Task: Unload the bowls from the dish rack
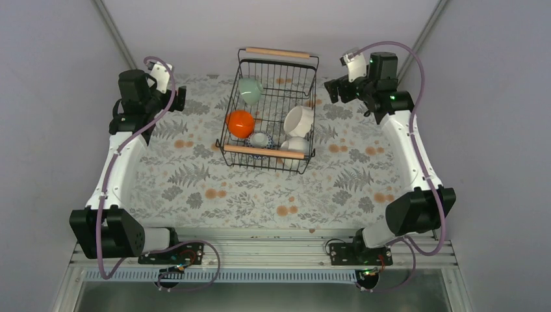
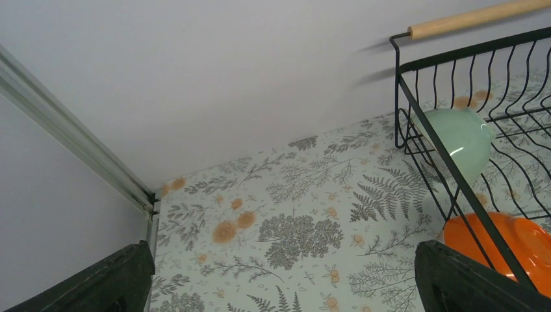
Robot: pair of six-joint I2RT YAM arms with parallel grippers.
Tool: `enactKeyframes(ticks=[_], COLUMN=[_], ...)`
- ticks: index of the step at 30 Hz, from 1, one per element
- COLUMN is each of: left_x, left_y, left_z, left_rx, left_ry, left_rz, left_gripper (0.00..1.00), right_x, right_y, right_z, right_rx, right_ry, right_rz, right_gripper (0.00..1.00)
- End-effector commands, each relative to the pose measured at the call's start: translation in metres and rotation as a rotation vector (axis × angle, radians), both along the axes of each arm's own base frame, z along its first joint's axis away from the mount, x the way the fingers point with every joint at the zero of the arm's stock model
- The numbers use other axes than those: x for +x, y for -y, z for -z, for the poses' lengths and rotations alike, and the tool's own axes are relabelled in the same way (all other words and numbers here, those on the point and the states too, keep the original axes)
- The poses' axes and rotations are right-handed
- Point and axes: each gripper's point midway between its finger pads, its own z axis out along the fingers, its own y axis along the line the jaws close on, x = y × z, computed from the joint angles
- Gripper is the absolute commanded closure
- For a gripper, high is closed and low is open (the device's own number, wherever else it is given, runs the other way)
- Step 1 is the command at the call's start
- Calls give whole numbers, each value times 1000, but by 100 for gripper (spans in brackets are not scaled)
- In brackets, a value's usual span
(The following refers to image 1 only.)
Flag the mint green bowl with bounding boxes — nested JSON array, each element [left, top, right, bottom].
[[238, 77, 264, 105]]

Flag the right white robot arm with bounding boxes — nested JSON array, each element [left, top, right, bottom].
[[324, 52, 456, 265]]

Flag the blue patterned white bowl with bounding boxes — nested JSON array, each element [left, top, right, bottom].
[[244, 131, 274, 150]]

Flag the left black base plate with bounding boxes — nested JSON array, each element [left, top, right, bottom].
[[138, 242, 205, 267]]

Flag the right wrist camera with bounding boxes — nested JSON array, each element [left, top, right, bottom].
[[339, 48, 368, 83]]

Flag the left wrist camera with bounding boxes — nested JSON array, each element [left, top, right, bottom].
[[146, 61, 170, 94]]

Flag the black wire dish rack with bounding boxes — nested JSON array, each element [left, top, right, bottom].
[[216, 47, 320, 174]]

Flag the floral table mat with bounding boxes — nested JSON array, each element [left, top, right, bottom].
[[128, 75, 402, 229]]

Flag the white cylindrical bowl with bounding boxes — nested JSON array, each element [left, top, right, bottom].
[[283, 105, 314, 138]]

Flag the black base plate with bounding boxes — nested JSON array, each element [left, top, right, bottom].
[[138, 242, 205, 267], [328, 242, 393, 267]]

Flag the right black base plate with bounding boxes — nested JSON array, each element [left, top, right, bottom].
[[328, 242, 393, 267]]

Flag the orange bowl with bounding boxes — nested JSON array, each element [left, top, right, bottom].
[[225, 110, 255, 138]]

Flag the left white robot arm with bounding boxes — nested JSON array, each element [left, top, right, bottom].
[[69, 63, 183, 263]]

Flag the aluminium mounting rail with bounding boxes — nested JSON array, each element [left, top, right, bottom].
[[70, 227, 458, 269]]

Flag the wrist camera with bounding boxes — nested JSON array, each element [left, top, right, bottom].
[[339, 48, 368, 83], [146, 61, 170, 94]]

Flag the white round bowl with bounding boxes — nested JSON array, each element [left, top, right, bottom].
[[279, 136, 309, 170]]

